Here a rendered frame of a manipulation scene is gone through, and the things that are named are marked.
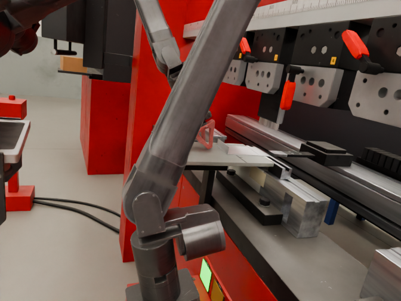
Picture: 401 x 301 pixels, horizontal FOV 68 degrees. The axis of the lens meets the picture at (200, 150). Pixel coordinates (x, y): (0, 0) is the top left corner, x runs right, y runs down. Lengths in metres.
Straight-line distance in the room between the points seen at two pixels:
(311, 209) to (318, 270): 0.14
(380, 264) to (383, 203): 0.33
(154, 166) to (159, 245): 0.10
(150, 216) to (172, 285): 0.12
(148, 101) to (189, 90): 1.23
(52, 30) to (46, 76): 6.08
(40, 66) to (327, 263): 7.47
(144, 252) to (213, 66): 0.26
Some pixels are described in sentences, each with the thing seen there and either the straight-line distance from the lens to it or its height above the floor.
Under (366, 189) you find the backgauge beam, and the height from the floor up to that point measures 0.96.
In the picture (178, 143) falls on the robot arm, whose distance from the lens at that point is 0.39.
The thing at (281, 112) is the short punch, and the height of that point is 1.13.
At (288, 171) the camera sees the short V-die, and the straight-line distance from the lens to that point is 0.81.
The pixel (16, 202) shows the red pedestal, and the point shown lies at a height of 0.07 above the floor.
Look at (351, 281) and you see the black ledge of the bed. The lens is 0.68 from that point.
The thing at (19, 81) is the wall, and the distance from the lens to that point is 7.86.
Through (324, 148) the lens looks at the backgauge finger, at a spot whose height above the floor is 1.03.
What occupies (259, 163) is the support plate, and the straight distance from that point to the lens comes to 0.79.
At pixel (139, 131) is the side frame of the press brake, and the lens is 1.64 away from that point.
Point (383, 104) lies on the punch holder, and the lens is 0.57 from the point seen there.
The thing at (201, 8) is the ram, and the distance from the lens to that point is 1.42.
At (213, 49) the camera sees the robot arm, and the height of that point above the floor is 1.24.
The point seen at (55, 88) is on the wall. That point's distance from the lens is 7.83.
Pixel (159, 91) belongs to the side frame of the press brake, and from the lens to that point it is 1.62.
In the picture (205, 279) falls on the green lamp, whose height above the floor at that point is 0.80.
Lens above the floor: 1.22
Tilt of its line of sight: 16 degrees down
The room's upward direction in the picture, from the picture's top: 8 degrees clockwise
